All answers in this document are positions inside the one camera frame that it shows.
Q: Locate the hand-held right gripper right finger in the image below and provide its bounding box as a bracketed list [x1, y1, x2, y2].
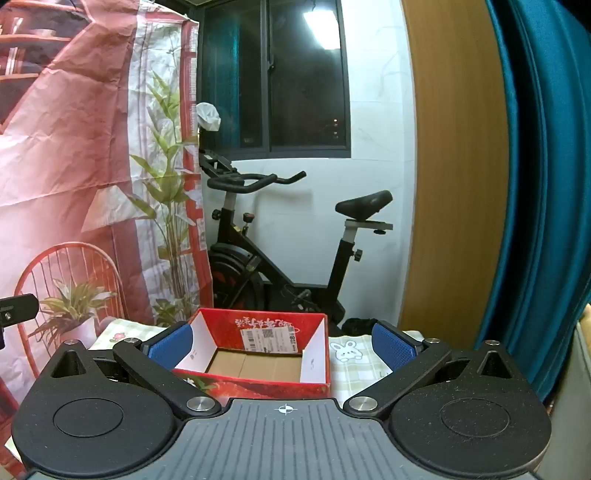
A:
[342, 322, 527, 421]

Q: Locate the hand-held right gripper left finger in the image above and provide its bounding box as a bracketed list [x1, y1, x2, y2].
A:
[45, 322, 223, 420]

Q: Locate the red strawberry cardboard box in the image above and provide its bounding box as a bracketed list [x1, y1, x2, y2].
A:
[172, 308, 332, 398]

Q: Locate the dark cloth bundle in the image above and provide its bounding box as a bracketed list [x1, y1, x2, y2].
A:
[342, 318, 378, 336]

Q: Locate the green checked rabbit tablecloth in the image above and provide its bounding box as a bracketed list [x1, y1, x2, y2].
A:
[88, 316, 428, 407]

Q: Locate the black exercise bike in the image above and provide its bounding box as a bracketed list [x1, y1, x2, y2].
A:
[198, 148, 394, 330]

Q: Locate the wooden door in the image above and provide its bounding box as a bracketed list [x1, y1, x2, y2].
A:
[398, 0, 511, 342]

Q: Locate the grey furniture panel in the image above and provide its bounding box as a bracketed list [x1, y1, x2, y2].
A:
[551, 302, 591, 480]

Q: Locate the teal curtain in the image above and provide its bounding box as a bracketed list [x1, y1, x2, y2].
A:
[475, 0, 591, 402]

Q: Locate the white plastic cover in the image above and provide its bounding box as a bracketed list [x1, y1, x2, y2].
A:
[196, 102, 222, 132]

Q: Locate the dark framed window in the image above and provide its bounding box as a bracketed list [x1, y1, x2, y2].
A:
[196, 0, 352, 160]

